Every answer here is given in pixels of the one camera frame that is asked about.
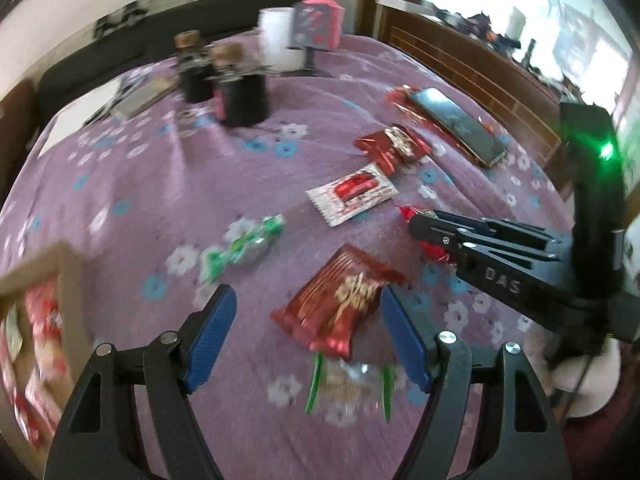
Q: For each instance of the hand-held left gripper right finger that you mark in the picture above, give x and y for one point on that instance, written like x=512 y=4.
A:
x=405 y=340

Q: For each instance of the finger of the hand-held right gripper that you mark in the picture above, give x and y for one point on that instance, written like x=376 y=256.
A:
x=525 y=234
x=475 y=252

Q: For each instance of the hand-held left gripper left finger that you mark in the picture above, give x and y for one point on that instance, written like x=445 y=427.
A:
x=212 y=340

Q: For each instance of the small shiny red packet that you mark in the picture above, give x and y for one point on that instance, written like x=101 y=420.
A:
x=435 y=253

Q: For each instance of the dark red picture snack packet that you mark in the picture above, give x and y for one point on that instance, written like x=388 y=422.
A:
x=340 y=295

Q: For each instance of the white red snack packet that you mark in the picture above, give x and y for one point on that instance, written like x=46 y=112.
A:
x=350 y=192

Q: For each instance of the cardboard box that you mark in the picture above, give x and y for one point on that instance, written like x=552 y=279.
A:
x=70 y=280

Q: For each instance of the pile of red packets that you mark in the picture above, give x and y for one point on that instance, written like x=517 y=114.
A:
x=42 y=360

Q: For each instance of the clear packet green edges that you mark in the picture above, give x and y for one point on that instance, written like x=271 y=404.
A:
x=350 y=382

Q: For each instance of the green white wrapped candy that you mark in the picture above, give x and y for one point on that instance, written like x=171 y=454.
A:
x=242 y=250

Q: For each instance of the black smartphone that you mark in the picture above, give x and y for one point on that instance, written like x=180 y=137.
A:
x=457 y=125

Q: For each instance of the dark red packet gold character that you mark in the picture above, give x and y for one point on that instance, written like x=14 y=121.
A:
x=390 y=147

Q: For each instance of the purple floral cloth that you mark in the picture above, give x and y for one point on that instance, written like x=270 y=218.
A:
x=150 y=185

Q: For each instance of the wooden brick-pattern panel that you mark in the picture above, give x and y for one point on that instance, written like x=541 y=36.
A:
x=475 y=70

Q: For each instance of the red plastic bag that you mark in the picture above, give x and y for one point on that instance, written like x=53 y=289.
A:
x=399 y=97

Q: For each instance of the windowsill clutter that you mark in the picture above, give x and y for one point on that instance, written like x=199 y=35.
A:
x=490 y=30

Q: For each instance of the large black cork-lid jar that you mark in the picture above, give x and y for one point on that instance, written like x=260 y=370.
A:
x=242 y=100

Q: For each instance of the notebook with pen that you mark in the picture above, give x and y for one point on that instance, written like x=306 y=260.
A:
x=145 y=97

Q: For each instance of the small black cork-lid jar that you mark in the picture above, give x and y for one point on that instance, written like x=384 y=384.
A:
x=192 y=82

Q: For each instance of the white paper sheet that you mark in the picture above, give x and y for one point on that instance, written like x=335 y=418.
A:
x=75 y=120

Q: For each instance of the pink sleeved bottle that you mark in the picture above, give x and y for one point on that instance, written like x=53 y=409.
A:
x=332 y=12

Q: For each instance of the white cup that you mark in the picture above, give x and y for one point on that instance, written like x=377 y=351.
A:
x=275 y=40

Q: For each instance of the brown sofa section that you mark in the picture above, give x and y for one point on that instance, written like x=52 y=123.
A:
x=15 y=120

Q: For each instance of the black sofa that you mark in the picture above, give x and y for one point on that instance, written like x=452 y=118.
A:
x=125 y=55

